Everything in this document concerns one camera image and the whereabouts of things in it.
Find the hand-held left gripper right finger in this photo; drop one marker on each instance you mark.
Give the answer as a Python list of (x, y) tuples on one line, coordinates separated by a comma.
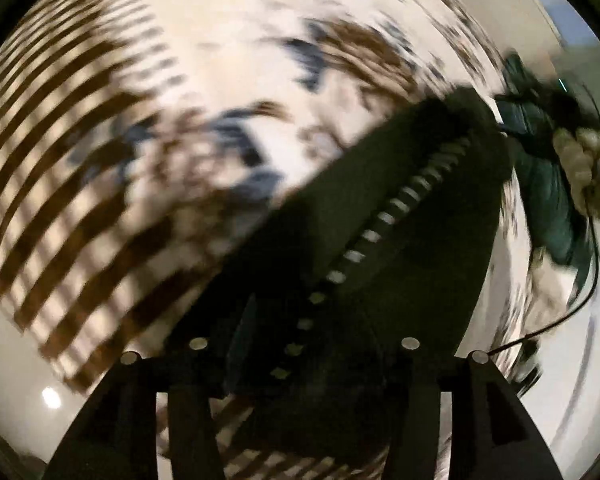
[(421, 405)]

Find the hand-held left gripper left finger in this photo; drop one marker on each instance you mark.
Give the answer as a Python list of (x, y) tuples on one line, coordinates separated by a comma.
[(242, 352)]

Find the black garment with white buttons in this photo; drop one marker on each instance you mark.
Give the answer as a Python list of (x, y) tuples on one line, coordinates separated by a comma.
[(390, 270)]

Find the person's right hand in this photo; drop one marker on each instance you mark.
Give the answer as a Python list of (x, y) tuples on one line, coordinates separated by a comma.
[(587, 170)]

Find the striped printed blanket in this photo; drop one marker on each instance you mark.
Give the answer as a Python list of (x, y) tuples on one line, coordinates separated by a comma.
[(130, 160)]

